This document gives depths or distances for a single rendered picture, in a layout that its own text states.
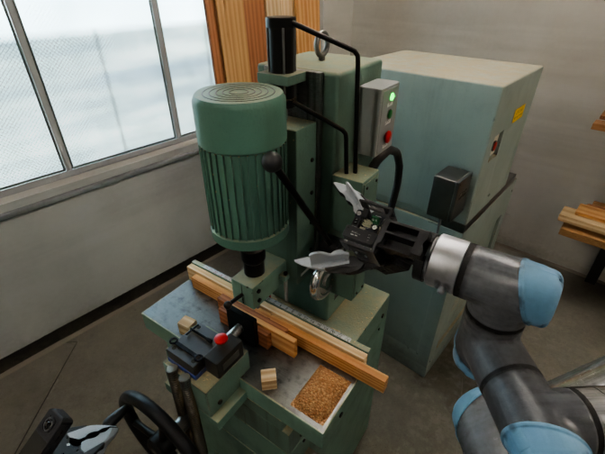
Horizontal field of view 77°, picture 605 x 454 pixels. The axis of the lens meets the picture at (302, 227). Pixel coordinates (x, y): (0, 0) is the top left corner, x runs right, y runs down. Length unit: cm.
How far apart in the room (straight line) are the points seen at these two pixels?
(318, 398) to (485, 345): 44
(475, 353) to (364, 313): 71
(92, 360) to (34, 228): 75
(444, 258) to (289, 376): 55
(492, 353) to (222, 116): 54
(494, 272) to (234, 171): 46
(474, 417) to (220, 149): 66
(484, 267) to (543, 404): 16
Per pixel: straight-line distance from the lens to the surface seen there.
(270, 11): 252
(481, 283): 52
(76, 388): 231
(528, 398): 53
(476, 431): 81
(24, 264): 225
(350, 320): 122
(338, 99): 85
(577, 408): 54
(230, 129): 69
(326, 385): 91
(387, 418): 198
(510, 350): 56
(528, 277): 52
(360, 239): 53
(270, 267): 97
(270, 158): 62
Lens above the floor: 168
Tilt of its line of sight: 33 degrees down
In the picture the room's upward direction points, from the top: straight up
